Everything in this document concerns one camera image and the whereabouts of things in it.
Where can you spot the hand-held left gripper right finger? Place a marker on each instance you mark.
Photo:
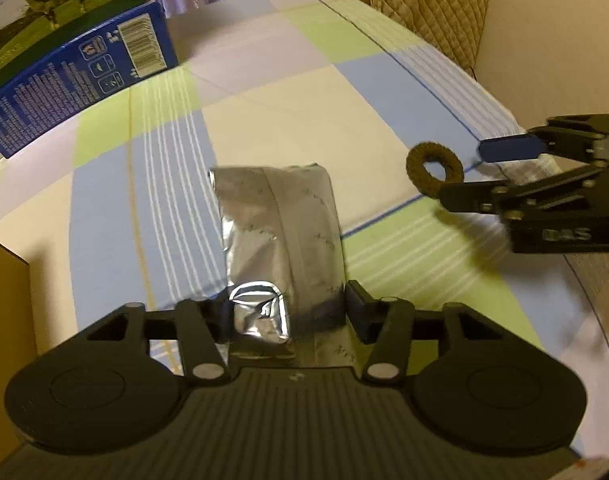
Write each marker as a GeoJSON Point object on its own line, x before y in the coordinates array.
{"type": "Point", "coordinates": [359, 310]}

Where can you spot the silver foil pouch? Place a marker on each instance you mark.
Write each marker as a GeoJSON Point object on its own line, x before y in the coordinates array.
{"type": "Point", "coordinates": [279, 220]}

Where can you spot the brown cardboard box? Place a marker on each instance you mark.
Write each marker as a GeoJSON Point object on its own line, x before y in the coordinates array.
{"type": "Point", "coordinates": [4, 335]}

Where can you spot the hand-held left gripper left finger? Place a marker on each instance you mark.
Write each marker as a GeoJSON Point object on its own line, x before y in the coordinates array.
{"type": "Point", "coordinates": [218, 322]}

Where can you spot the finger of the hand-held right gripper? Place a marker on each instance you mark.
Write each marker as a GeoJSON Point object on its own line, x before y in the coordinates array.
{"type": "Point", "coordinates": [499, 197]}
{"type": "Point", "coordinates": [509, 147]}

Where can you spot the beige quilted headboard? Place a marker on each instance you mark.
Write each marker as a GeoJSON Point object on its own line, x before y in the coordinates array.
{"type": "Point", "coordinates": [424, 5]}

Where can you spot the blue milk carton box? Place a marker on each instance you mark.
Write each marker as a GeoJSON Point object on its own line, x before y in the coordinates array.
{"type": "Point", "coordinates": [59, 75]}

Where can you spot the plaid bed sheet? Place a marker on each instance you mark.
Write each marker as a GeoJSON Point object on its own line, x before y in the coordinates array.
{"type": "Point", "coordinates": [284, 110]}

